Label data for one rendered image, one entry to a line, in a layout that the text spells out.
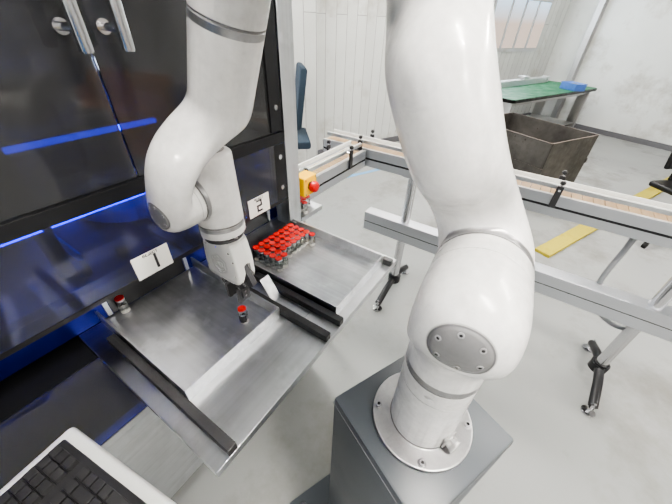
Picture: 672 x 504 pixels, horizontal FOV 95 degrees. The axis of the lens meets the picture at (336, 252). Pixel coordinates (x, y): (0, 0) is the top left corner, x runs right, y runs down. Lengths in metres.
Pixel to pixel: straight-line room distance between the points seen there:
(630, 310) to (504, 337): 1.55
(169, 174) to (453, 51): 0.36
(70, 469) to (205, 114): 0.66
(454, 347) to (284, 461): 1.30
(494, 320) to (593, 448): 1.68
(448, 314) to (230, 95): 0.37
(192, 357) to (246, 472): 0.88
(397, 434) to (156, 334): 0.57
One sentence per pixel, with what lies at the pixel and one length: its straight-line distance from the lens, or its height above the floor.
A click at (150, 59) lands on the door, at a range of 0.76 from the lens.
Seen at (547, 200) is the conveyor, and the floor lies 0.91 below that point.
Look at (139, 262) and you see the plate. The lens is 0.81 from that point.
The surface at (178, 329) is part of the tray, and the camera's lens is 0.84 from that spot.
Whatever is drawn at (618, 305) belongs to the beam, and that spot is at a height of 0.52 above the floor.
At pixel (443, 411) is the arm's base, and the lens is 0.56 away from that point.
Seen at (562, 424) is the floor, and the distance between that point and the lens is 1.97.
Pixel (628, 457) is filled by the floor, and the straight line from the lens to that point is 2.06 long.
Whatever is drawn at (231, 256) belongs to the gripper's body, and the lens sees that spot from 0.62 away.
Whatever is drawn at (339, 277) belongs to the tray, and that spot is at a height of 0.88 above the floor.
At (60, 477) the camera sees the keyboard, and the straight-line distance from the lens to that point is 0.83.
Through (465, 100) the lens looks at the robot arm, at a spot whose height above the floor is 1.43.
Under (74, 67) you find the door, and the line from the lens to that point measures 0.71.
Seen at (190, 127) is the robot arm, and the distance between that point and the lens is 0.48.
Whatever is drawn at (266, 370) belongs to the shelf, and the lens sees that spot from 0.72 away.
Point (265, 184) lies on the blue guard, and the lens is 0.98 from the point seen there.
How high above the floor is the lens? 1.48
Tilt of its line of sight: 37 degrees down
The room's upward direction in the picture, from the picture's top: 2 degrees clockwise
